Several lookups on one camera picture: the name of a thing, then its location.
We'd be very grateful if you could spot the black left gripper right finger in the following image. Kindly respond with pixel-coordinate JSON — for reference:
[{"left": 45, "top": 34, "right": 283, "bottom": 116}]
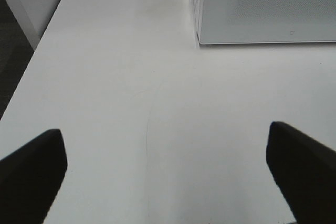
[{"left": 266, "top": 121, "right": 335, "bottom": 223}]

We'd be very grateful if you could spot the white microwave door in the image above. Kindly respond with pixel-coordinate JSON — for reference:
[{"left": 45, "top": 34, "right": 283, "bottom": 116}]
[{"left": 200, "top": 0, "right": 335, "bottom": 45}]

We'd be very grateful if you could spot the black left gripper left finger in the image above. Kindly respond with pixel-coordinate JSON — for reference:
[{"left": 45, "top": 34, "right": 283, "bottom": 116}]
[{"left": 1, "top": 129, "right": 68, "bottom": 223}]

